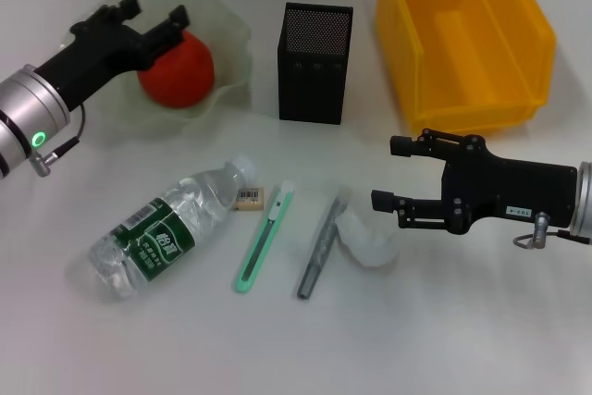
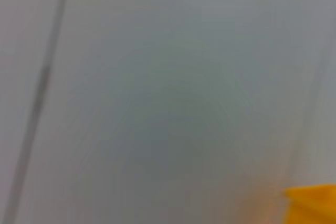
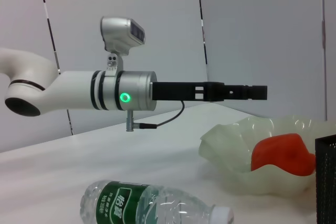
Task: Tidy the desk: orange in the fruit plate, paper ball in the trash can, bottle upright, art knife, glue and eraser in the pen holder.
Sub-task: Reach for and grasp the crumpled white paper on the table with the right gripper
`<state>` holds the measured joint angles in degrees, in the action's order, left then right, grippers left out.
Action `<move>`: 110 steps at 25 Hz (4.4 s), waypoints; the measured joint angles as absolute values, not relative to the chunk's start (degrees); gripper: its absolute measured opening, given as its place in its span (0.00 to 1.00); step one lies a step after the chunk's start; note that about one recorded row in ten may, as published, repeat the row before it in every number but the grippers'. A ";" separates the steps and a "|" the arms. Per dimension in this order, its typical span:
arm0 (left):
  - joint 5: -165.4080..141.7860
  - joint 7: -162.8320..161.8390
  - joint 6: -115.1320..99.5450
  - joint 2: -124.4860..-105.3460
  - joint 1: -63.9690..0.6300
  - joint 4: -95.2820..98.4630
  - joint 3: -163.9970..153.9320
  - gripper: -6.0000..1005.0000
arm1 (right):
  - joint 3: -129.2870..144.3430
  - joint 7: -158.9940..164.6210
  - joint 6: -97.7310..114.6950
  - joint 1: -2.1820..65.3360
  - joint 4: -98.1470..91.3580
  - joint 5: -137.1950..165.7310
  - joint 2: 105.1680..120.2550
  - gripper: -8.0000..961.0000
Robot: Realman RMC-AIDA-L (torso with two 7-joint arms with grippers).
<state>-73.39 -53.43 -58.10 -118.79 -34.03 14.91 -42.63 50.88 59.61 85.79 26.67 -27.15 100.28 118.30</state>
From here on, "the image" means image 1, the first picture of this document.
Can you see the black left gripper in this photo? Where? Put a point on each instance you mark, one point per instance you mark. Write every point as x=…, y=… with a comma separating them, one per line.
x=97, y=53

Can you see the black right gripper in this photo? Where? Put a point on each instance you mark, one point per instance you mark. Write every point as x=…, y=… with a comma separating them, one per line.
x=518, y=187

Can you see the red tomato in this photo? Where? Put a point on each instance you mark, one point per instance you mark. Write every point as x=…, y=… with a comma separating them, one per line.
x=180, y=76

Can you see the white paper ball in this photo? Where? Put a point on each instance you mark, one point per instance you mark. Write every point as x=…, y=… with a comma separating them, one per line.
x=370, y=249

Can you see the clear green-label water bottle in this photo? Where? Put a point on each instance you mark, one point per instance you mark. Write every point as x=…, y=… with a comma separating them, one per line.
x=157, y=238

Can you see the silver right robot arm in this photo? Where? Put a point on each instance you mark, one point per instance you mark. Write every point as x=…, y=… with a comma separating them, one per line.
x=585, y=201

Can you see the pale green glass fruit plate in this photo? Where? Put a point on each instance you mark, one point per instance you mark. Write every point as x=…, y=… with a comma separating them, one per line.
x=222, y=43

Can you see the grey pen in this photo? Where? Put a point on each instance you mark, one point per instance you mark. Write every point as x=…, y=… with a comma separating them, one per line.
x=321, y=247

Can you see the black mesh pen holder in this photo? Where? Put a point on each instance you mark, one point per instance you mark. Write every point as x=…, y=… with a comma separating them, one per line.
x=314, y=85

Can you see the green utility knife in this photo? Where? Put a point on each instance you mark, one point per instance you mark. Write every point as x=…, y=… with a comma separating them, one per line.
x=263, y=238

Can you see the beige eraser with barcode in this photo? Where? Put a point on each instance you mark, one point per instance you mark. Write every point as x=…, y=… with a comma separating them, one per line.
x=250, y=198

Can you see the yellow plastic bin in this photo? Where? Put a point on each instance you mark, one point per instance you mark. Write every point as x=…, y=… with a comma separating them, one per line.
x=462, y=43

